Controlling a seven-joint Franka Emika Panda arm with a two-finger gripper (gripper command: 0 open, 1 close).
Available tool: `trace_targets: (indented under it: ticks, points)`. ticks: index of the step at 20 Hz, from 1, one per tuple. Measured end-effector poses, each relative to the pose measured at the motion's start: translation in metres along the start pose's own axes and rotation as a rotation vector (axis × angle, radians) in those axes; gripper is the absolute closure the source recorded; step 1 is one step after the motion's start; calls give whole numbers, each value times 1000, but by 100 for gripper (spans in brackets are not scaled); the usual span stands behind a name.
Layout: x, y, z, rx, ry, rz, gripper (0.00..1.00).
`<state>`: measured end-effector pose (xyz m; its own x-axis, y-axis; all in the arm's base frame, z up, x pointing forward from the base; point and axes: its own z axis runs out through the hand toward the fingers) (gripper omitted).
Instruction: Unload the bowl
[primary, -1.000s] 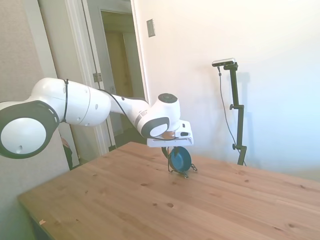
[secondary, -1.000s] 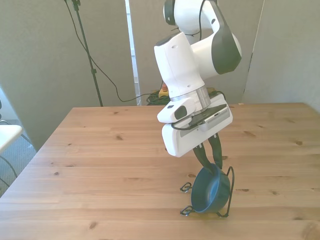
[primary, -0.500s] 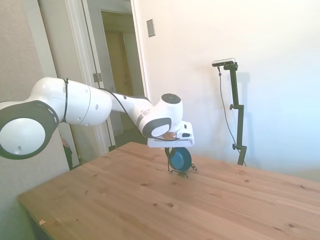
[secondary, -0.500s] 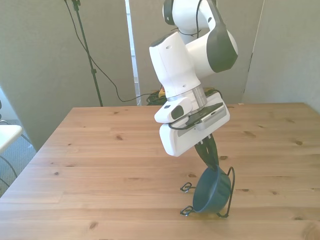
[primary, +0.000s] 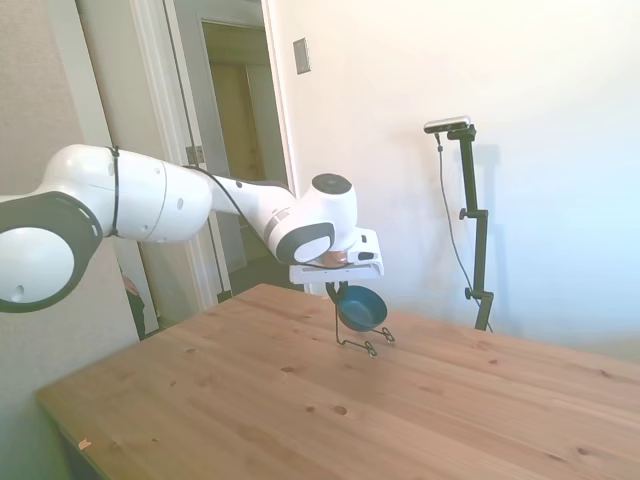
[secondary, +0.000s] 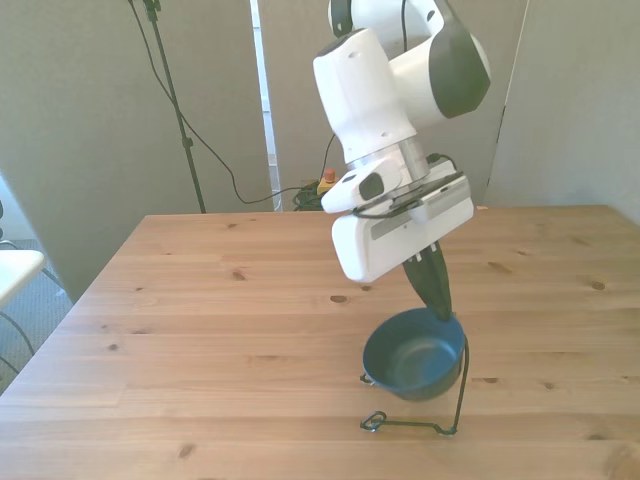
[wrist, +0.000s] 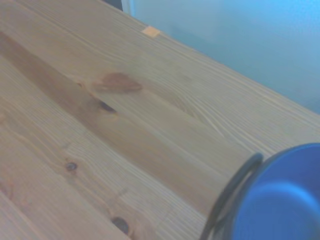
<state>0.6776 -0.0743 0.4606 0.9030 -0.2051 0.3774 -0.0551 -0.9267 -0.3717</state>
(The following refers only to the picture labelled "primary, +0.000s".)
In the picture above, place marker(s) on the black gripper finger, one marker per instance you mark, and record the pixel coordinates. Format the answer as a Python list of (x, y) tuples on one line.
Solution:
[(344, 288), (331, 292)]

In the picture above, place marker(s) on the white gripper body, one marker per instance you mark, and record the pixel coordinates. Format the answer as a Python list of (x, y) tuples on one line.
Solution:
[(367, 270)]

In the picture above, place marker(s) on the blue bowl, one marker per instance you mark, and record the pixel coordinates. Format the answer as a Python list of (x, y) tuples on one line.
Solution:
[(365, 310)]

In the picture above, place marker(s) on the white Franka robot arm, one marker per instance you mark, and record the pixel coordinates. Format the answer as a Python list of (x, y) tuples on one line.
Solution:
[(150, 200)]

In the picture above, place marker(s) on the metal door hinge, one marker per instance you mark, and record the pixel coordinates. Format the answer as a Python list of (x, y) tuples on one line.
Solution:
[(195, 155)]

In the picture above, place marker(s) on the person in dark clothing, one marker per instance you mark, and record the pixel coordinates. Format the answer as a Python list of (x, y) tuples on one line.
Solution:
[(135, 305)]

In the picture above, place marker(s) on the white open door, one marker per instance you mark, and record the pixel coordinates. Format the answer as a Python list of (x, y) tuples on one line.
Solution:
[(187, 90)]

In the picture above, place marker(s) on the black camera stand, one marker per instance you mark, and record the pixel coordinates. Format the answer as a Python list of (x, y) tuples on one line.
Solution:
[(477, 225)]

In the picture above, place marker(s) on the silver and black stand camera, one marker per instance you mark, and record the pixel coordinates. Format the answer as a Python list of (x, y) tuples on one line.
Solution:
[(447, 124)]

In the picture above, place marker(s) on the grey wall switch plate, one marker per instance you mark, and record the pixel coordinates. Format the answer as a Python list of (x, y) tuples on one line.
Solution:
[(301, 56)]

